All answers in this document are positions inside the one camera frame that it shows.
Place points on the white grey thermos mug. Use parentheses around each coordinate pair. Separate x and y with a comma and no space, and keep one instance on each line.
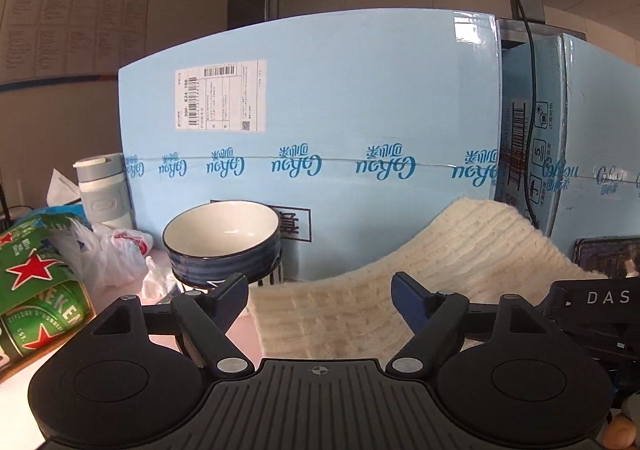
(105,192)

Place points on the white tissue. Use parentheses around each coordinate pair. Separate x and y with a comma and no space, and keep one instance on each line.
(60,187)

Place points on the black smartphone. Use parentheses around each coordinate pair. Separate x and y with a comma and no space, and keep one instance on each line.
(607,257)

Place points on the blue header wall poster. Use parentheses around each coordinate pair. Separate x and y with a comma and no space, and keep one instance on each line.
(75,19)

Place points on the blue white ceramic bowl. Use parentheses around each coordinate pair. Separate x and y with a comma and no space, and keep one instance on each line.
(222,242)

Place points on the cream knitted sweater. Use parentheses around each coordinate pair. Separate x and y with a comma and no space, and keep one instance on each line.
(360,315)

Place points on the large light blue cardboard box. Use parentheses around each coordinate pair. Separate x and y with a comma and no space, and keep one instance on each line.
(325,144)

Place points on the person's right hand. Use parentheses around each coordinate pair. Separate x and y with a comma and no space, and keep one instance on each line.
(626,425)

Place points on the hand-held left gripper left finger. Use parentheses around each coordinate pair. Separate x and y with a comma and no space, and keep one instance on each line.
(230,301)

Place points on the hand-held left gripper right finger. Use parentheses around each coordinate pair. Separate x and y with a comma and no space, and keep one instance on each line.
(410,302)

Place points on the white plastic bag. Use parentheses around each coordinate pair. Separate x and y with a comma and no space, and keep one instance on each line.
(110,250)

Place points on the green beer can pack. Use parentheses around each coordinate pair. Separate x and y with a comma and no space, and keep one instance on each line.
(35,290)

